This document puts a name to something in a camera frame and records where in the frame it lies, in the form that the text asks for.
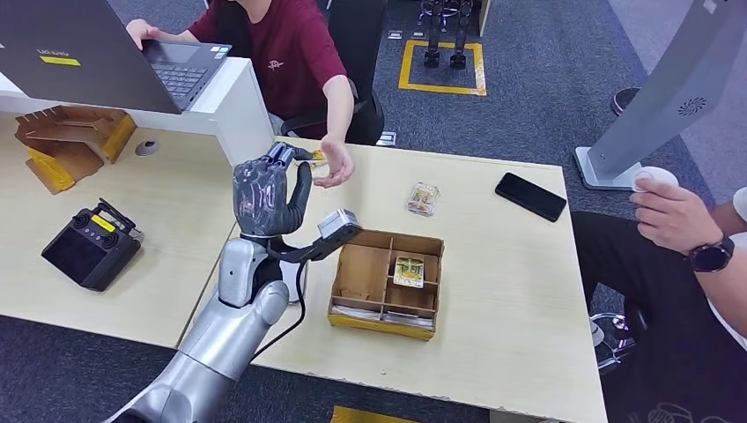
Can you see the black robot leg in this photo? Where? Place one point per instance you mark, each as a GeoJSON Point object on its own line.
{"type": "Point", "coordinates": [460, 35]}
{"type": "Point", "coordinates": [432, 35]}

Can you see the grey kiosk stand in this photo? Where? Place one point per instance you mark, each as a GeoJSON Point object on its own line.
{"type": "Point", "coordinates": [671, 87]}

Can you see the white desk shelf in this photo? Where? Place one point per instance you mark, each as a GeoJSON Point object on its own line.
{"type": "Point", "coordinates": [233, 111]}

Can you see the yellow floor tape strip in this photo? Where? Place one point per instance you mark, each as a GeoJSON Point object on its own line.
{"type": "Point", "coordinates": [362, 416]}

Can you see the black office chair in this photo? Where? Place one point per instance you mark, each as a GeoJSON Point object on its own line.
{"type": "Point", "coordinates": [362, 76]}

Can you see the wrapped yellow card packet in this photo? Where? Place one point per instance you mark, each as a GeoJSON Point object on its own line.
{"type": "Point", "coordinates": [423, 199]}

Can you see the person's left forearm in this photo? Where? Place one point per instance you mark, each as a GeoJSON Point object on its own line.
{"type": "Point", "coordinates": [338, 111]}
{"type": "Point", "coordinates": [726, 298]}

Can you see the person's left hand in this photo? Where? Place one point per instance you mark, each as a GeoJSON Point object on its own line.
{"type": "Point", "coordinates": [337, 166]}
{"type": "Point", "coordinates": [671, 219]}

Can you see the yellow hotel key card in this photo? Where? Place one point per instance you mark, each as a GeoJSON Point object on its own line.
{"type": "Point", "coordinates": [318, 155]}
{"type": "Point", "coordinates": [409, 272]}

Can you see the small white object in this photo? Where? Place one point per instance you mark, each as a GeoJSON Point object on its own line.
{"type": "Point", "coordinates": [656, 175]}

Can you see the black round floor base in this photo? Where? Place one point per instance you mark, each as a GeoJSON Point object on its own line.
{"type": "Point", "coordinates": [621, 102]}

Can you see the yellow floor tape square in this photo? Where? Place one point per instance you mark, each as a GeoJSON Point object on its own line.
{"type": "Point", "coordinates": [408, 64]}

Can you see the grey white card reader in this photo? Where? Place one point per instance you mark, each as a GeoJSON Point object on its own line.
{"type": "Point", "coordinates": [292, 283]}

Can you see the white card stack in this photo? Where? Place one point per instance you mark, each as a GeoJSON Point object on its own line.
{"type": "Point", "coordinates": [408, 320]}
{"type": "Point", "coordinates": [356, 313]}

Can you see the person's right hand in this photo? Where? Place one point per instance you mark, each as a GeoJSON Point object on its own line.
{"type": "Point", "coordinates": [143, 30]}

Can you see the person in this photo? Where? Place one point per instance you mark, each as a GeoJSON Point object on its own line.
{"type": "Point", "coordinates": [286, 58]}
{"type": "Point", "coordinates": [671, 350]}

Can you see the stepped wooden card rack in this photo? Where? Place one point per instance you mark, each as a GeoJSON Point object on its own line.
{"type": "Point", "coordinates": [70, 143]}

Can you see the black smartphone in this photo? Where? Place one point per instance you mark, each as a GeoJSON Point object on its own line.
{"type": "Point", "coordinates": [531, 197]}

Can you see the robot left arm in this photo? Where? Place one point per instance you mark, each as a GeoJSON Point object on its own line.
{"type": "Point", "coordinates": [227, 333]}

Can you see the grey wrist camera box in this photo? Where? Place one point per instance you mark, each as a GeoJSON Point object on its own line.
{"type": "Point", "coordinates": [338, 223]}

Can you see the black remote controller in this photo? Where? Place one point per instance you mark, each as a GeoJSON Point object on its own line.
{"type": "Point", "coordinates": [87, 251]}

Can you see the black wristwatch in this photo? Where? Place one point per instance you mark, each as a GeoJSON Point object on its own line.
{"type": "Point", "coordinates": [711, 254]}

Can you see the wooden compartment box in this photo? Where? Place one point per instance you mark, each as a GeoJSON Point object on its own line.
{"type": "Point", "coordinates": [362, 280]}

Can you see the chrome chair base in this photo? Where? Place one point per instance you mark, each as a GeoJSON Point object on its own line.
{"type": "Point", "coordinates": [610, 341]}

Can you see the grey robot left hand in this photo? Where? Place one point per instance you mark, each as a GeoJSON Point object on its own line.
{"type": "Point", "coordinates": [265, 198]}

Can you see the dark grey laptop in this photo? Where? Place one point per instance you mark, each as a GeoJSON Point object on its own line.
{"type": "Point", "coordinates": [93, 58]}

